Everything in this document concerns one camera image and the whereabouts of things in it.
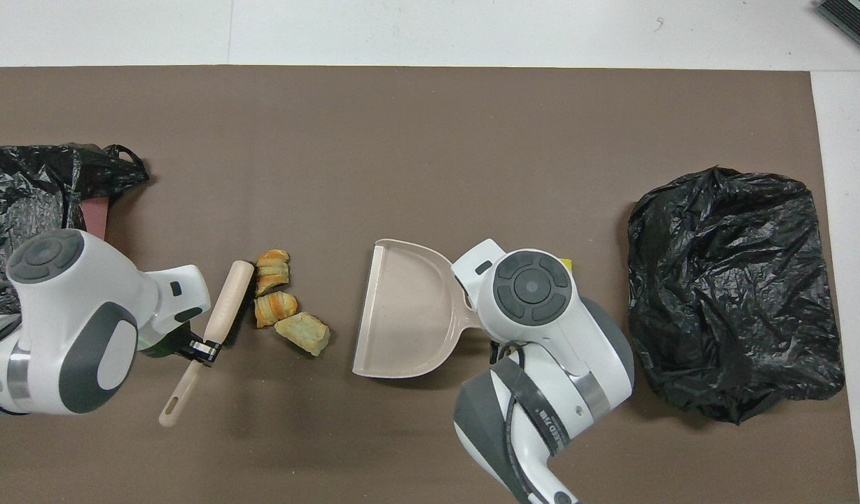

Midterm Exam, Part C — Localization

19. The brown table mat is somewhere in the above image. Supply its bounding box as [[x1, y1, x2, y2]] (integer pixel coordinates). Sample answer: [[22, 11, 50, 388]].
[[0, 65, 860, 504]]

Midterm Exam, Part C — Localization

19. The beige plastic dustpan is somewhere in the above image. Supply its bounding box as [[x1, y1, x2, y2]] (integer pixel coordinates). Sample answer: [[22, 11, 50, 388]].
[[351, 238, 484, 379]]

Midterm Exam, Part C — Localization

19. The pale bread piece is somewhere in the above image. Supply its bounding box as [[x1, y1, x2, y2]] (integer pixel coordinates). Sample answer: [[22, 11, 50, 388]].
[[274, 312, 331, 358]]

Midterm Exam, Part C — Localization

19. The pink bin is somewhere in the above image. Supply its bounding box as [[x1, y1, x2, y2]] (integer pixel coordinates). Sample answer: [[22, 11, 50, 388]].
[[85, 197, 111, 239]]

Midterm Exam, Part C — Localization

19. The beige hand brush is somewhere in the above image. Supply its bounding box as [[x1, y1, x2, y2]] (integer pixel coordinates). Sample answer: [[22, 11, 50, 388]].
[[158, 260, 255, 428]]

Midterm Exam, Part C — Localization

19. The grey ribbed device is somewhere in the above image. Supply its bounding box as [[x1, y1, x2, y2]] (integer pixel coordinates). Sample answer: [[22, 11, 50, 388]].
[[815, 0, 860, 61]]

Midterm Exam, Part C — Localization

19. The striped orange croissant piece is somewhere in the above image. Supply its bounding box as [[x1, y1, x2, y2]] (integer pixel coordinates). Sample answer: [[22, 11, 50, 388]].
[[255, 249, 291, 297], [253, 291, 298, 329]]

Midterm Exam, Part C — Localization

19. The black trash bag lined bin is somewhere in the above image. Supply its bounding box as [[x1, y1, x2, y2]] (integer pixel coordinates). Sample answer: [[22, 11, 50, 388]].
[[627, 166, 846, 426]]

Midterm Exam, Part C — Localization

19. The black trash bag on pink bin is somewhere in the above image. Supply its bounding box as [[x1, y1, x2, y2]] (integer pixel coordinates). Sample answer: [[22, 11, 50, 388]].
[[0, 143, 151, 317]]

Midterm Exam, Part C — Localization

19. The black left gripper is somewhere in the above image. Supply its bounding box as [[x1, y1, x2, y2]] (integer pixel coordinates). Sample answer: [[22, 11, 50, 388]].
[[139, 318, 225, 367]]

